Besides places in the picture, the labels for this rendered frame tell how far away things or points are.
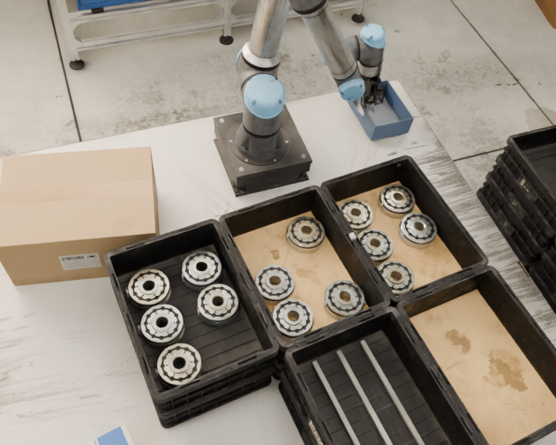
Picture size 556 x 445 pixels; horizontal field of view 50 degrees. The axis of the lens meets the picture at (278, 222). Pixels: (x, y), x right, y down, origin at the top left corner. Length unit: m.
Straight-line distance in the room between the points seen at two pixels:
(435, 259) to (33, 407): 1.11
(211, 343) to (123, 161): 0.58
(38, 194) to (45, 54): 1.92
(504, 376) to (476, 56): 2.49
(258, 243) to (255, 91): 0.43
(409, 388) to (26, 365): 0.96
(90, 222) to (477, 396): 1.06
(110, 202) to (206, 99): 1.63
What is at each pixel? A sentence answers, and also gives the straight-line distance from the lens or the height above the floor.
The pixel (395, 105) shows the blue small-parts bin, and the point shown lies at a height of 0.74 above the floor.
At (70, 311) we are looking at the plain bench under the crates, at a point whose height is 0.70.
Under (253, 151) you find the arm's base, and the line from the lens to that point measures 1.81.
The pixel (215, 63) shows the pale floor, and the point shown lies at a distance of 3.39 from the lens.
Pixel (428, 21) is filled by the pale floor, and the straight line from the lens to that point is 3.93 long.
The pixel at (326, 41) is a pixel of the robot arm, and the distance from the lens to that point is 1.60.
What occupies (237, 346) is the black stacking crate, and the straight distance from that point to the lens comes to 1.48.
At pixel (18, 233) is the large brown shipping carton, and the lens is 1.63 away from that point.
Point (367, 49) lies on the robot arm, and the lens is 1.84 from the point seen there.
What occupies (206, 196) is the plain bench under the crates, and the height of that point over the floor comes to 0.70.
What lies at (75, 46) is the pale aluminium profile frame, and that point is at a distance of 3.34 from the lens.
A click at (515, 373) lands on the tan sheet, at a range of 1.62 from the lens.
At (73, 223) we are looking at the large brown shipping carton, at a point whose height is 0.90.
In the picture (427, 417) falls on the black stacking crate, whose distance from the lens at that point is 1.50.
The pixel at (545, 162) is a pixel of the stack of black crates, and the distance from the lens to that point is 2.59.
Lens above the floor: 2.19
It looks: 55 degrees down
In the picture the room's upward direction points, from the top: 8 degrees clockwise
